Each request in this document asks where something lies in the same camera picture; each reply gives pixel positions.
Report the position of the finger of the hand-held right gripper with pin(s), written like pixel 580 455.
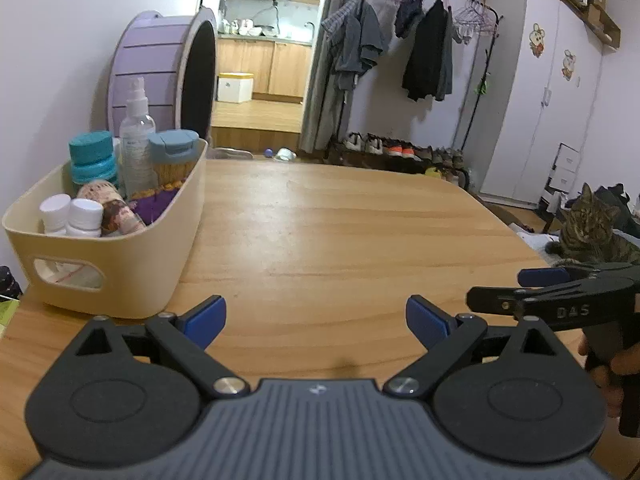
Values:
pixel 542 276
pixel 492 300

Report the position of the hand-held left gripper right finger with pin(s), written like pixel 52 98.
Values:
pixel 427 322

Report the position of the white drawer boxes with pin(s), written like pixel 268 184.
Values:
pixel 565 170

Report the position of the teal plastic bottle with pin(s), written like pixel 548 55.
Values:
pixel 92 155

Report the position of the pink patterned tube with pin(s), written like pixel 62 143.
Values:
pixel 117 210

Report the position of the clear spray bottle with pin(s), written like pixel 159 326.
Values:
pixel 136 145

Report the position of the black coat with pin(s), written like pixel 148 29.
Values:
pixel 427 55

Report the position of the dark blue shorts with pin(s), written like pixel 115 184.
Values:
pixel 410 15

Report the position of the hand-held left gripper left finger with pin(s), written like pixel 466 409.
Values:
pixel 207 322

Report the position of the small white garment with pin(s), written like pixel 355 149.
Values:
pixel 464 34

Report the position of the white foam box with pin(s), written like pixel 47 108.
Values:
pixel 235 87

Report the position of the green hanging toy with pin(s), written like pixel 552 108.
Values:
pixel 481 85

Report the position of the stick jar with grey-blue lid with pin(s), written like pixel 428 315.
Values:
pixel 172 152

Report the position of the grey shirt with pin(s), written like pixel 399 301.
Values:
pixel 360 45

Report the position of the grey curtain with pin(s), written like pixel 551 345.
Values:
pixel 325 60

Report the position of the white wardrobe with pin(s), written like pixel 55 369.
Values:
pixel 525 125

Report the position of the small white pill bottle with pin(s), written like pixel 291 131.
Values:
pixel 85 215
pixel 55 210

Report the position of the row of shoes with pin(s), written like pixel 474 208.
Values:
pixel 395 149

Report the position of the group of white dishes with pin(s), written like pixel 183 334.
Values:
pixel 245 27

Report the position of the tabby cat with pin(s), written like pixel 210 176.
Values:
pixel 590 235

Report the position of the grey slipper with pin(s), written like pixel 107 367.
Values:
pixel 230 154

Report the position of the long brown cardboard tray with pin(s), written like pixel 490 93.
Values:
pixel 595 15

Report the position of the yellow duck toy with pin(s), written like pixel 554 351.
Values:
pixel 433 172

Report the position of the purple pouch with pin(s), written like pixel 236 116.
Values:
pixel 155 207

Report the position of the green box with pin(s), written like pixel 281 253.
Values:
pixel 7 317

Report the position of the purple cat exercise wheel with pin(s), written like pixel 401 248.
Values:
pixel 150 70

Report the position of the cream plastic storage basket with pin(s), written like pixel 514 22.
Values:
pixel 130 270

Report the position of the white slipper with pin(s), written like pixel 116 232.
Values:
pixel 285 154

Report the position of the black clothes rack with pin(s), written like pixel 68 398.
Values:
pixel 492 60

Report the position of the wooden kitchen base cabinet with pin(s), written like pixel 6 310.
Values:
pixel 270 67

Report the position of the cartoon mouse sticker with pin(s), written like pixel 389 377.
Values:
pixel 568 65
pixel 537 40

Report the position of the person's right hand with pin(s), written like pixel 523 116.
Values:
pixel 612 380

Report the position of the wooden desktop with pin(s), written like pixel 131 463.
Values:
pixel 325 240

